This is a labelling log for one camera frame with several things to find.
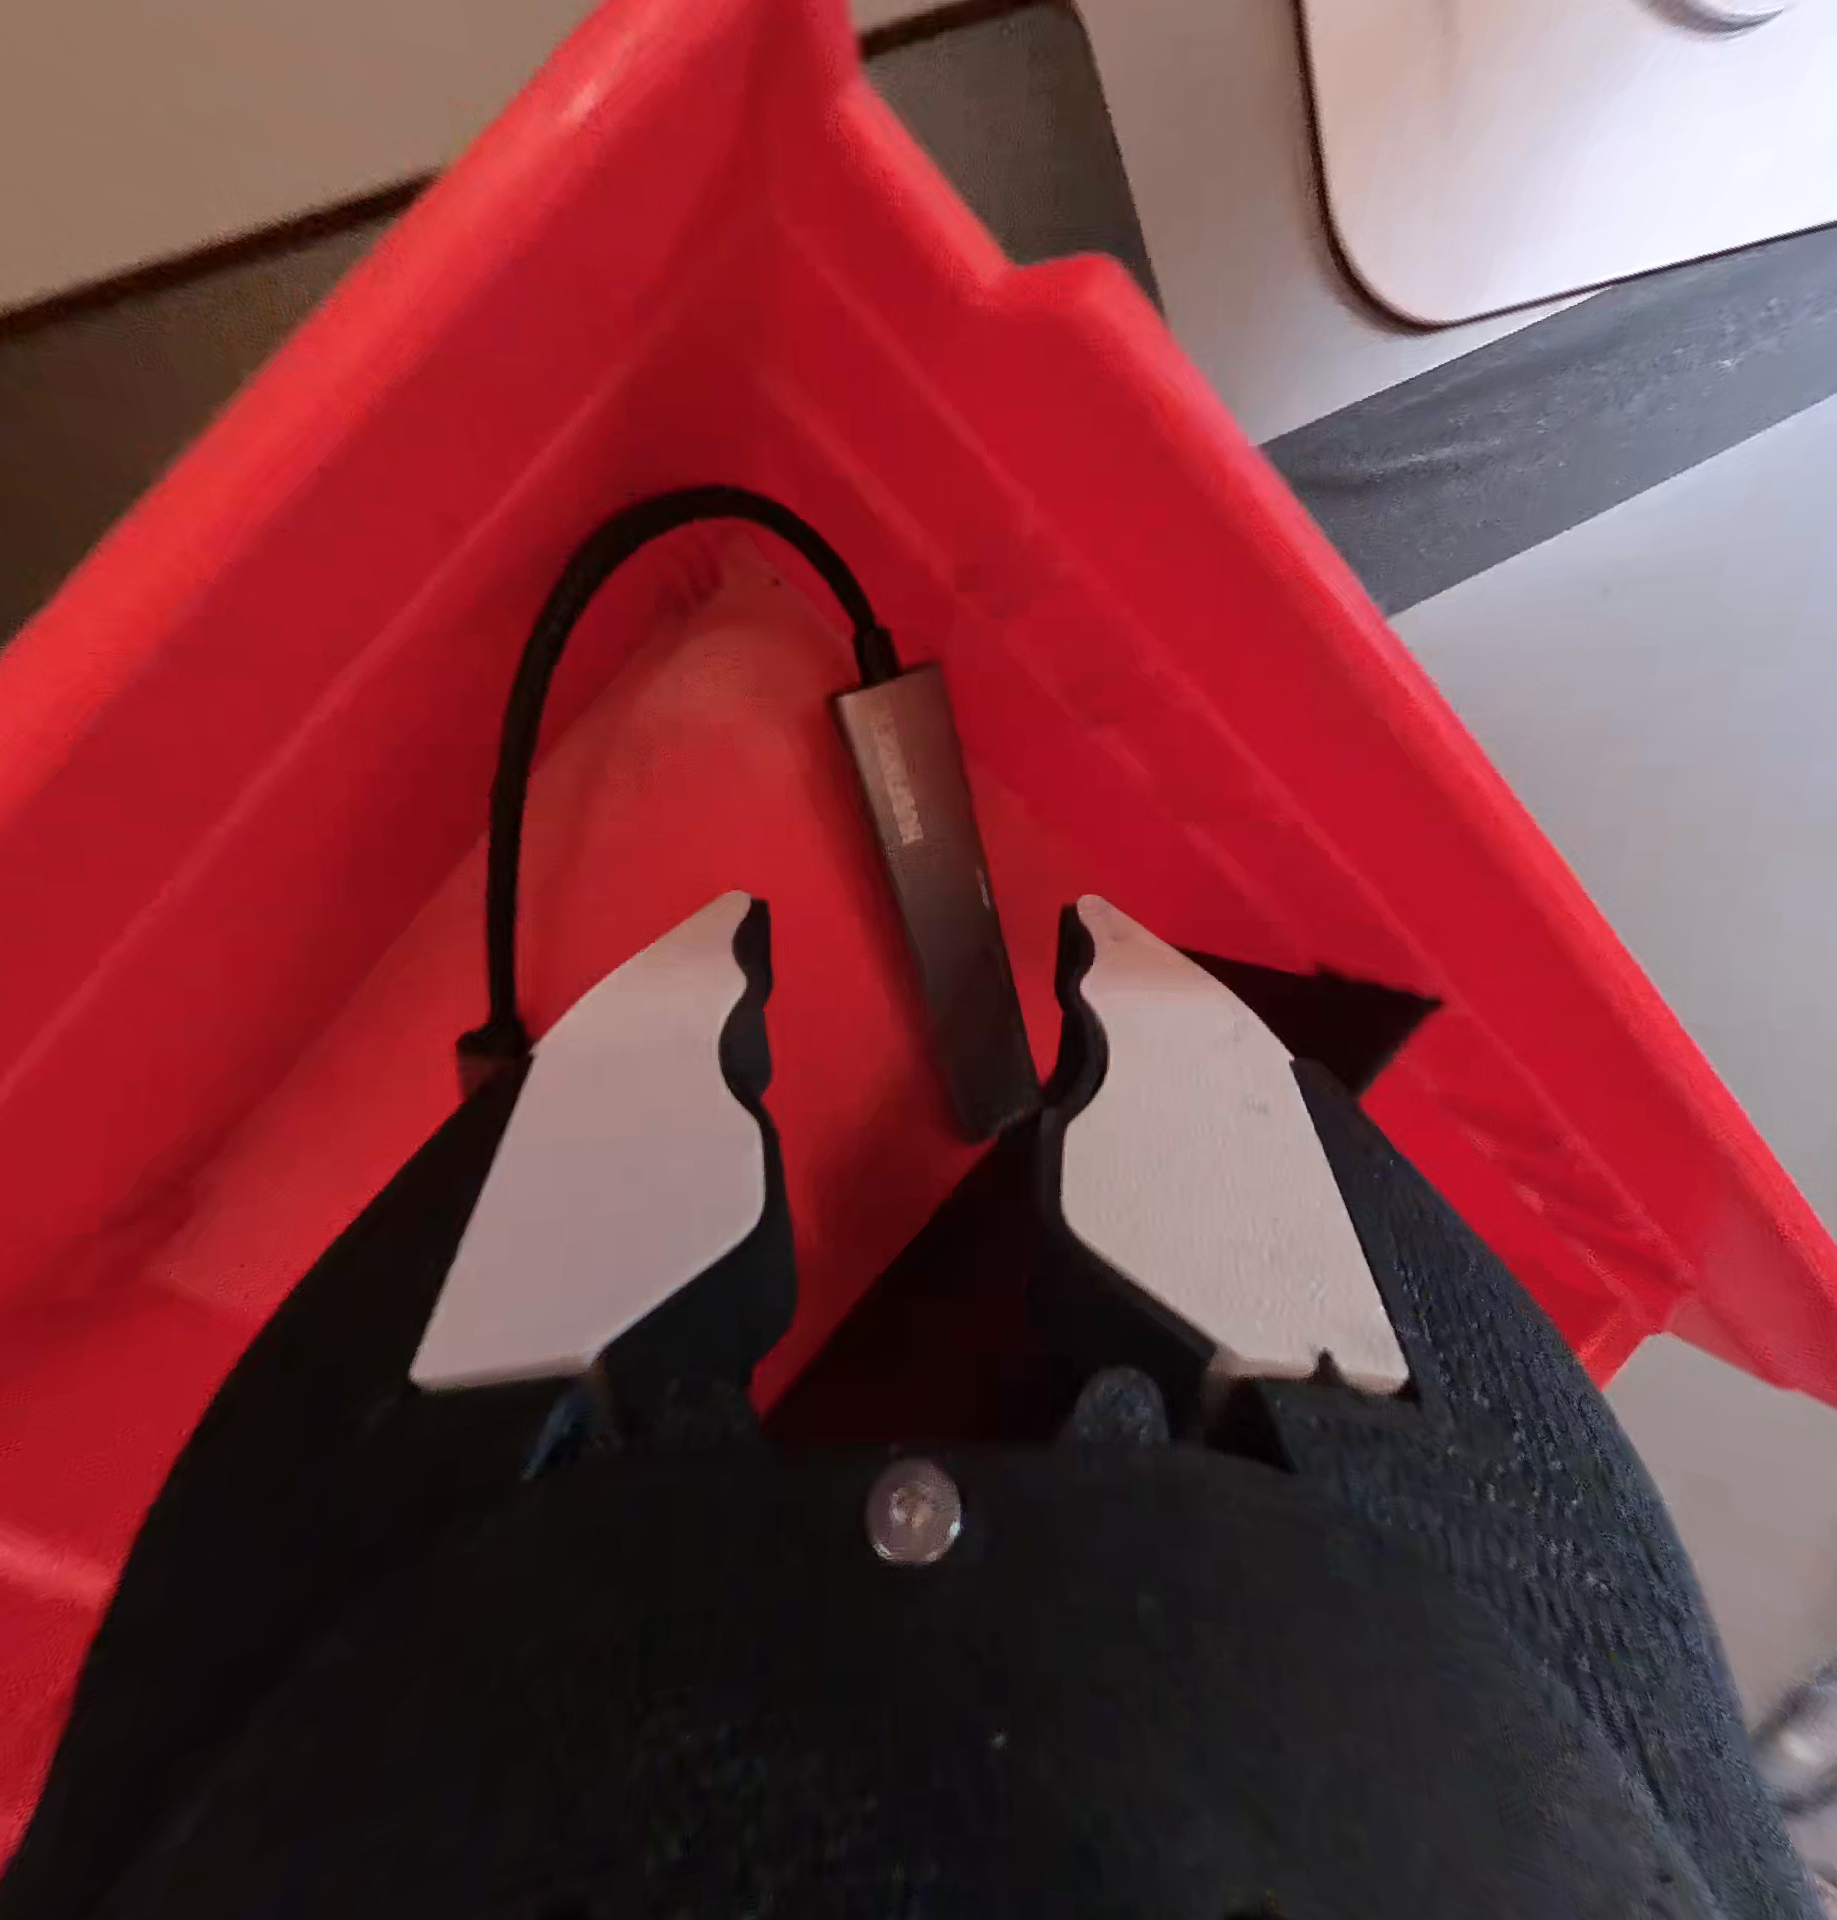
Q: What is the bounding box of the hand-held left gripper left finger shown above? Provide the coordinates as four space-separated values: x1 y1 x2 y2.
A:
409 890 795 1401

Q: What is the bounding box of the white board stand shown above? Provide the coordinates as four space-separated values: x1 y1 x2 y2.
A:
1297 0 1837 333

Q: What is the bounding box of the red plastic bin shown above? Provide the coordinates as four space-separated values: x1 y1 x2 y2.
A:
0 0 1837 1876

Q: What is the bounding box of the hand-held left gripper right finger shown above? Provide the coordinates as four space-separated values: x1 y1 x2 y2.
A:
1033 896 1412 1408

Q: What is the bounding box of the thick black hub cable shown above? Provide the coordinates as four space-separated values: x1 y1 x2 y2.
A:
457 483 905 1064

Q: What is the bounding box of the black bin divider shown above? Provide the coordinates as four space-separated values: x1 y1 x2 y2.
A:
769 948 1444 1449

